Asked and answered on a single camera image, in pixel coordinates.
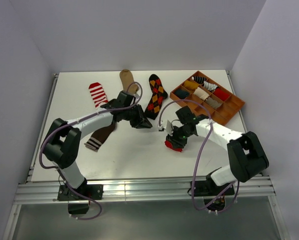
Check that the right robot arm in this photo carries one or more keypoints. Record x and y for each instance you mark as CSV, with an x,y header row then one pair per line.
x,y
246,156

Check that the orange compartment tray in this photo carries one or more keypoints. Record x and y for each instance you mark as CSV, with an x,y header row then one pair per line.
x,y
221,115

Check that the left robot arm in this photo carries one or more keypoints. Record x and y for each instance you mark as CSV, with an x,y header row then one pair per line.
x,y
60,147

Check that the tan sock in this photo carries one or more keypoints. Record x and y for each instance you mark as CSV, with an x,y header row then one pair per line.
x,y
128,82

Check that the cream rolled sock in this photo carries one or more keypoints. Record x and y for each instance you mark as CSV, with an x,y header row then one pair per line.
x,y
202,94

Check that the black white striped rolled sock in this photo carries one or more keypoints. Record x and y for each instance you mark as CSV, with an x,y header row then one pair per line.
x,y
199,79

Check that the white grey striped rolled sock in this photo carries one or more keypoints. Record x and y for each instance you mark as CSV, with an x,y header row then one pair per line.
x,y
210,86

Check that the black argyle sock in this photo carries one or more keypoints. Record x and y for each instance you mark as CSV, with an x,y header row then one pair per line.
x,y
158,96

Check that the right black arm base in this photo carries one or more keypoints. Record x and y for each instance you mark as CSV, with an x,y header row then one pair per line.
x,y
205,188

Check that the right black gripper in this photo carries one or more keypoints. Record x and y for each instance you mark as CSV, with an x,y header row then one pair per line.
x,y
176,142

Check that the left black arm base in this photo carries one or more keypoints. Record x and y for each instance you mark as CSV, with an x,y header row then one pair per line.
x,y
91,191

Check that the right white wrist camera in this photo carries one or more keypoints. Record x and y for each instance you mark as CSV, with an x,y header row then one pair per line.
x,y
165,125

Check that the red white striped sock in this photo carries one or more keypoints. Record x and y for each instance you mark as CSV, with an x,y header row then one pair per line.
x,y
97,94

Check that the navy blue sock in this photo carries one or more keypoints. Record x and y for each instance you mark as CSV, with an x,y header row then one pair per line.
x,y
181,94

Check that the red rolled sock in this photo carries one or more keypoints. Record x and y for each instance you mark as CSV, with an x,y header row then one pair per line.
x,y
222,95

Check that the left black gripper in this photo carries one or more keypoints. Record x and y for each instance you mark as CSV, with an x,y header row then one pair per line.
x,y
141,121

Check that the red patterned sock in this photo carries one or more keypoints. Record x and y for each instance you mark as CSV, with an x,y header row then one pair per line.
x,y
169,145

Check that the mustard rolled sock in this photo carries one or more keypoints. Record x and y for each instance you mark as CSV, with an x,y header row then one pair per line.
x,y
190,85

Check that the brown striped-cuff sock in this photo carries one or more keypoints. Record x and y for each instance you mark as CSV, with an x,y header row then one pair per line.
x,y
99,137

